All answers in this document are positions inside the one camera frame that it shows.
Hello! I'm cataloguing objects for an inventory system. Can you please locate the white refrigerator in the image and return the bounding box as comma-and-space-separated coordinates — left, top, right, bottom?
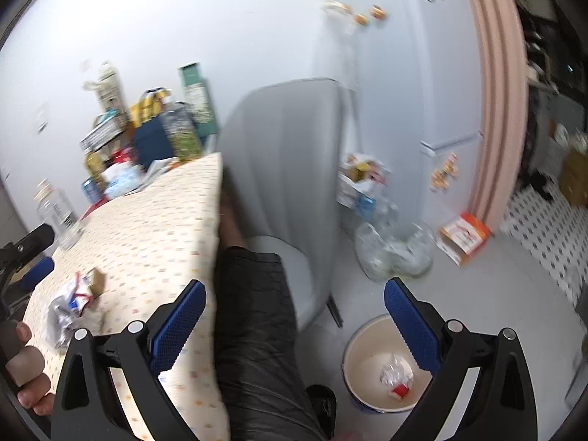
312, 0, 485, 258

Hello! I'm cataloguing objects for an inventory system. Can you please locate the pink curtain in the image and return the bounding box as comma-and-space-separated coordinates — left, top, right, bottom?
459, 0, 529, 230

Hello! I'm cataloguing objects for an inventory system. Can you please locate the tall green box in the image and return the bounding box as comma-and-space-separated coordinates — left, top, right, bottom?
178, 62, 216, 136

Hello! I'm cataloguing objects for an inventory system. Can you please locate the clear glass cup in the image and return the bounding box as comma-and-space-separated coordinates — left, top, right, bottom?
57, 220, 88, 251

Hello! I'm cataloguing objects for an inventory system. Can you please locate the crumpled clear wrapper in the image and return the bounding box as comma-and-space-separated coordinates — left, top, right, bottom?
379, 353, 414, 384

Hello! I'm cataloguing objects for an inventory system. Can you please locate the navy bag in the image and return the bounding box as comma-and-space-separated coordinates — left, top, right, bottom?
133, 117, 178, 173

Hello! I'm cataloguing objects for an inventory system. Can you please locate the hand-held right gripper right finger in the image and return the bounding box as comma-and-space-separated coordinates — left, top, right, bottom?
384, 277, 539, 441

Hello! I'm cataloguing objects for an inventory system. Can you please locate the grey striped rack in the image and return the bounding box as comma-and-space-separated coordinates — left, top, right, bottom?
79, 112, 132, 152

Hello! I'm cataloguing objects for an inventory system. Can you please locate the table with dotted tablecloth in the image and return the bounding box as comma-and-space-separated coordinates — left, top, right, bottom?
23, 154, 230, 441

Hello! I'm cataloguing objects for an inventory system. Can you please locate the black slipper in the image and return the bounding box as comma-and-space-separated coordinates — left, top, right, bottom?
305, 383, 338, 441

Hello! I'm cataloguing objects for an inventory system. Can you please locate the grey chair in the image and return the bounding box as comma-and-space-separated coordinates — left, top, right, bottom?
216, 77, 356, 330

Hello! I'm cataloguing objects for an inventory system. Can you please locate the silver foil wrapper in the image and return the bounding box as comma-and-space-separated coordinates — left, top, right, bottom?
47, 291, 81, 351

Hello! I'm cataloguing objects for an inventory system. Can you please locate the person's left hand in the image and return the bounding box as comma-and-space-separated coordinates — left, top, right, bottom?
4, 322, 57, 419

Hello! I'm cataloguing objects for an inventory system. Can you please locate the cream round bin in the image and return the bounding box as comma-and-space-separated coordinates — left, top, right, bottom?
342, 313, 437, 414

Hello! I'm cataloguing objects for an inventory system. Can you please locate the white plastic bag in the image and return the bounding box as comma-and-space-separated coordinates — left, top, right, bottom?
337, 151, 393, 221

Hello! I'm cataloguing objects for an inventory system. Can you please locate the row of orange fridge magnets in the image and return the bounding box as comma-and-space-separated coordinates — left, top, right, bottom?
322, 0, 391, 27

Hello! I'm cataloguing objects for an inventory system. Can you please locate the white carton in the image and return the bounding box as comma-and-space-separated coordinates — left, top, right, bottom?
83, 62, 127, 118

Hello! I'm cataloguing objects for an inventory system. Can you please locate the small tan carton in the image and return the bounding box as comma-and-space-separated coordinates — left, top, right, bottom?
89, 267, 108, 297

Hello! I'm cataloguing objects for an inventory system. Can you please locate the person's leg in black pants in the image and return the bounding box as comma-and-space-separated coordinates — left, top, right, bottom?
214, 245, 329, 441

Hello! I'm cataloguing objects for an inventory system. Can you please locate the cluster of small fridge magnets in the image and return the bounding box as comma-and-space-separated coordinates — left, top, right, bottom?
429, 151, 460, 192

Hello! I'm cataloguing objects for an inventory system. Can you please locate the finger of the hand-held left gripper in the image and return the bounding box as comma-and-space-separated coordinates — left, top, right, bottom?
0, 223, 56, 273
18, 257, 56, 292

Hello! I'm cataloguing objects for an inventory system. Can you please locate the clear plastic bag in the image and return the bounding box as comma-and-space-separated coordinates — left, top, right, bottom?
354, 220, 435, 281

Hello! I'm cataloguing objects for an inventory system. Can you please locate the person's bare foot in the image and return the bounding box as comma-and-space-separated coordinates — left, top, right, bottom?
219, 193, 249, 251

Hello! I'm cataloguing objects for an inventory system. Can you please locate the brown cardboard box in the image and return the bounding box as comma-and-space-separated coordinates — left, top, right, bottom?
558, 147, 588, 205

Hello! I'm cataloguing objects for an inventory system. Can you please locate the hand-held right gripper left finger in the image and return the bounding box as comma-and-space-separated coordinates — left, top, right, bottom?
50, 279, 207, 441

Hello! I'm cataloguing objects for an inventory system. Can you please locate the orange white cardboard box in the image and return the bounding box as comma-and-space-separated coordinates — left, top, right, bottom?
437, 212, 493, 267

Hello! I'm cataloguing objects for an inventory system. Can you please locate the yellow striped bag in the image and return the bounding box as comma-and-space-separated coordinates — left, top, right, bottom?
130, 87, 173, 127

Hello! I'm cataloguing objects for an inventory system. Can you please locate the red white wrapper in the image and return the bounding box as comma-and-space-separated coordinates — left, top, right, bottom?
62, 272, 95, 308

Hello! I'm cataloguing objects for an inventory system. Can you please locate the black cloth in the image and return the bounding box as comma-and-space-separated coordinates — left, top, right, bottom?
528, 172, 559, 200

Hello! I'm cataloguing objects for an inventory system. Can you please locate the blue white tissue pack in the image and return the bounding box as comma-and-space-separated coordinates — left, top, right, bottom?
103, 163, 143, 200

